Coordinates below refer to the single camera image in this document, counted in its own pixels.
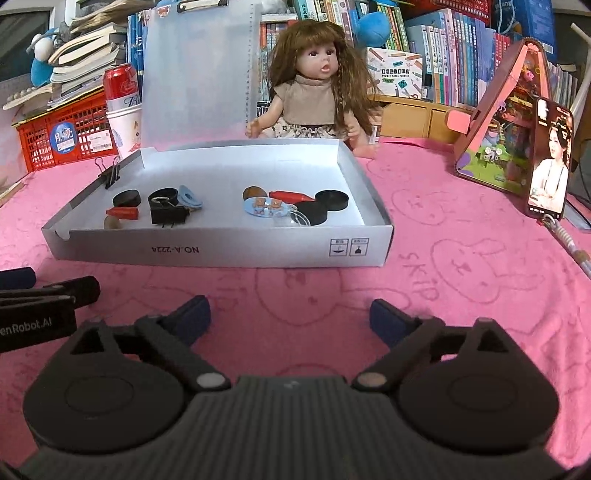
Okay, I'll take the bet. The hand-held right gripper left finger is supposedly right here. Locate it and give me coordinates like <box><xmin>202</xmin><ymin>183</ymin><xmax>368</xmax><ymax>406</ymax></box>
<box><xmin>69</xmin><ymin>295</ymin><xmax>230</xmax><ymax>393</ymax></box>

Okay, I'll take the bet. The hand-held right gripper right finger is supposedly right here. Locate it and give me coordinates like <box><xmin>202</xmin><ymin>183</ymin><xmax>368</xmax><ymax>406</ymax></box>
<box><xmin>352</xmin><ymin>298</ymin><xmax>515</xmax><ymax>393</ymax></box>

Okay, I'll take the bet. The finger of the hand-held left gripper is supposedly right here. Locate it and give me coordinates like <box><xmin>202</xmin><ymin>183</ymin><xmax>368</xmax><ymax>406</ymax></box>
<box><xmin>0</xmin><ymin>276</ymin><xmax>101</xmax><ymax>308</ymax></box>
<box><xmin>0</xmin><ymin>267</ymin><xmax>37</xmax><ymax>291</ymax></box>

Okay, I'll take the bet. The white shallow cardboard box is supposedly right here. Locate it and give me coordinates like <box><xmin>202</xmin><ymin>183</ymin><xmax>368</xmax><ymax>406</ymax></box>
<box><xmin>41</xmin><ymin>140</ymin><xmax>394</xmax><ymax>269</ymax></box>

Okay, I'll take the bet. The black binder clip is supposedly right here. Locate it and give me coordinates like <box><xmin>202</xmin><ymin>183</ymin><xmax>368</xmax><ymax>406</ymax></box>
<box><xmin>150</xmin><ymin>196</ymin><xmax>190</xmax><ymax>228</ymax></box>
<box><xmin>95</xmin><ymin>156</ymin><xmax>122</xmax><ymax>190</ymax></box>

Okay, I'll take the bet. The black round cap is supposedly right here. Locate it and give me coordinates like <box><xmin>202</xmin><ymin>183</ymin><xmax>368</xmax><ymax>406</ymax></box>
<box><xmin>148</xmin><ymin>187</ymin><xmax>180</xmax><ymax>206</ymax></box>

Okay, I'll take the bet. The light blue bear keychain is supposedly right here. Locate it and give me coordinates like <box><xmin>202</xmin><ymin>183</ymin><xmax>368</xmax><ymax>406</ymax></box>
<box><xmin>245</xmin><ymin>196</ymin><xmax>290</xmax><ymax>217</ymax></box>

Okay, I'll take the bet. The clear round case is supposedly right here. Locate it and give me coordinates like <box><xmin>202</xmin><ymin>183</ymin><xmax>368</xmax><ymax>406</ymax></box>
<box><xmin>272</xmin><ymin>205</ymin><xmax>310</xmax><ymax>228</ymax></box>

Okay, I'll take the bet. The light wooden board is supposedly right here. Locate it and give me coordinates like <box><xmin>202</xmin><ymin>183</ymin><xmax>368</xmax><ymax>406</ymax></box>
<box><xmin>0</xmin><ymin>180</ymin><xmax>26</xmax><ymax>206</ymax></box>

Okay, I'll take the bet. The pink bunny-print blanket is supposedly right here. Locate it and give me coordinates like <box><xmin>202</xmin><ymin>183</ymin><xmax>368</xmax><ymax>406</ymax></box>
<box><xmin>0</xmin><ymin>137</ymin><xmax>591</xmax><ymax>462</ymax></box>

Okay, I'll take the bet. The red plastic crate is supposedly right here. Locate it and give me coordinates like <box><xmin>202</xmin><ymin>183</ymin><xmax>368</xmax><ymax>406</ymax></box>
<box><xmin>16</xmin><ymin>88</ymin><xmax>119</xmax><ymax>173</ymax></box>

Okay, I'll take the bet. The white paper cup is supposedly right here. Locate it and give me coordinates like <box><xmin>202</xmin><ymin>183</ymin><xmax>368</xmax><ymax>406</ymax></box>
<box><xmin>106</xmin><ymin>104</ymin><xmax>144</xmax><ymax>160</ymax></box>

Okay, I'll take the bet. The wooden drawer shelf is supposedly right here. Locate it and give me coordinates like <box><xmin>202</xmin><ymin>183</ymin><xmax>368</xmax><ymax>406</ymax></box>
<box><xmin>375</xmin><ymin>95</ymin><xmax>476</xmax><ymax>140</ymax></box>

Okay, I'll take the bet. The red drink can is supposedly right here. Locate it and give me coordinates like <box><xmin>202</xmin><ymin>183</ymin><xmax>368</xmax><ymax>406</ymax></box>
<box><xmin>102</xmin><ymin>63</ymin><xmax>142</xmax><ymax>112</ymax></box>

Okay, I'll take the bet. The pink house-shaped model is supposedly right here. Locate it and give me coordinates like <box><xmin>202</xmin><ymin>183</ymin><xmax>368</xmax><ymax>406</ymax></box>
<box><xmin>452</xmin><ymin>39</ymin><xmax>555</xmax><ymax>193</ymax></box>

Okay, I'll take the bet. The blue and white plush toy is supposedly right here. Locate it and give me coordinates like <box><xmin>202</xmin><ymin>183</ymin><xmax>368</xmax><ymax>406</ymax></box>
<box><xmin>30</xmin><ymin>28</ymin><xmax>62</xmax><ymax>89</ymax></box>

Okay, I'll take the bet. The smartphone with lit screen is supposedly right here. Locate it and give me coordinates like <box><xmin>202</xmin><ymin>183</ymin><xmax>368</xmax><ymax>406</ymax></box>
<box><xmin>526</xmin><ymin>96</ymin><xmax>574</xmax><ymax>220</ymax></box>

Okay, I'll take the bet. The long-haired baby doll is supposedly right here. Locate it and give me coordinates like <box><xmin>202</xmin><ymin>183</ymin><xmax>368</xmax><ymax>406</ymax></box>
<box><xmin>245</xmin><ymin>21</ymin><xmax>385</xmax><ymax>160</ymax></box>

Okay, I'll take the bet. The translucent clipboard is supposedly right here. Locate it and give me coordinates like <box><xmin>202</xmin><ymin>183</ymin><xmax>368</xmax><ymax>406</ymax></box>
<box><xmin>141</xmin><ymin>0</ymin><xmax>262</xmax><ymax>151</ymax></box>

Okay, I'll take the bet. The stack of worn books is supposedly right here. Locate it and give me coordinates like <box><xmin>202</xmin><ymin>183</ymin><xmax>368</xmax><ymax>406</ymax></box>
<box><xmin>2</xmin><ymin>0</ymin><xmax>154</xmax><ymax>112</ymax></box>

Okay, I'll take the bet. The white pencil-print carton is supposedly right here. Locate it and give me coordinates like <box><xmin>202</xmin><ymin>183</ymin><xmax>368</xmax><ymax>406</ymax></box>
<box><xmin>367</xmin><ymin>46</ymin><xmax>424</xmax><ymax>99</ymax></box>

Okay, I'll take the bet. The row of blue thin books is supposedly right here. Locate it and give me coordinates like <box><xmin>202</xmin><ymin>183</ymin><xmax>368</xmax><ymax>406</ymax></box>
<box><xmin>127</xmin><ymin>11</ymin><xmax>154</xmax><ymax>75</ymax></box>

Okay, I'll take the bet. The blue round plush toy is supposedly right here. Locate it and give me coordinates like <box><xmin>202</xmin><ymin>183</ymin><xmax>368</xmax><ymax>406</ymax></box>
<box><xmin>355</xmin><ymin>11</ymin><xmax>394</xmax><ymax>48</ymax></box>

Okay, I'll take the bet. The row of colourful children's books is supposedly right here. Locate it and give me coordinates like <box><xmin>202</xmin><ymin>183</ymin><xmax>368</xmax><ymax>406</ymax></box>
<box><xmin>260</xmin><ymin>0</ymin><xmax>409</xmax><ymax>100</ymax></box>

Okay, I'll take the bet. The red mesh basket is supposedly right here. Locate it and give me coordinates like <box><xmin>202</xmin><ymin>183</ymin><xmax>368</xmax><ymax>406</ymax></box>
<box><xmin>431</xmin><ymin>0</ymin><xmax>493</xmax><ymax>22</ymax></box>

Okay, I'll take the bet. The white angled rod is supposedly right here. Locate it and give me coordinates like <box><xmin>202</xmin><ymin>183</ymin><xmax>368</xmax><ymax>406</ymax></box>
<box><xmin>570</xmin><ymin>23</ymin><xmax>591</xmax><ymax>108</ymax></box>

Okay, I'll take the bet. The blue tall carton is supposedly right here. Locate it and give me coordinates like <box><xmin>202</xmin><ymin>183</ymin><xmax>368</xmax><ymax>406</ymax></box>
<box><xmin>491</xmin><ymin>0</ymin><xmax>557</xmax><ymax>62</ymax></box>

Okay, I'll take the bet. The wooden bead string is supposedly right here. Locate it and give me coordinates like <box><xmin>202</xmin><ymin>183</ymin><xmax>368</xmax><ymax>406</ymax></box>
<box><xmin>2</xmin><ymin>85</ymin><xmax>52</xmax><ymax>110</ymax></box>

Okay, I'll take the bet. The colourful phone lanyard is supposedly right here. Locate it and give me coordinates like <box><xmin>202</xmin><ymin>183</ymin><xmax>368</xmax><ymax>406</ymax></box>
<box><xmin>540</xmin><ymin>215</ymin><xmax>591</xmax><ymax>281</ymax></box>

